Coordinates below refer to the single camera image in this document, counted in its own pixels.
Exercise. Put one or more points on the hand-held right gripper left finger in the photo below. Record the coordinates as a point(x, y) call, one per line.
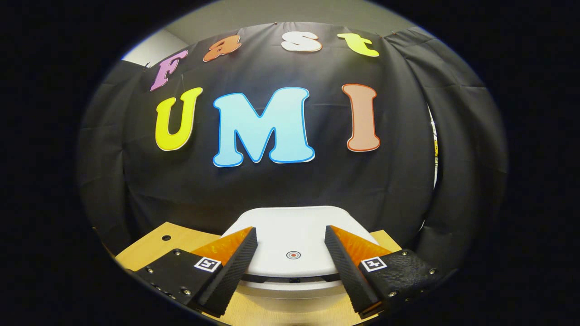
point(235, 267)

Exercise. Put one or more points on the white desktop garbage bin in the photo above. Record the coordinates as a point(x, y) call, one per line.
point(292, 235)

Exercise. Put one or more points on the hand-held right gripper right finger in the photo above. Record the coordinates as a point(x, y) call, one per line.
point(344, 267)

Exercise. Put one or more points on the wooden desktop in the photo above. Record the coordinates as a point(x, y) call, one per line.
point(158, 246)

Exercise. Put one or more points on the black backdrop cloth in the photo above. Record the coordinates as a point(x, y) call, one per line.
point(181, 181)

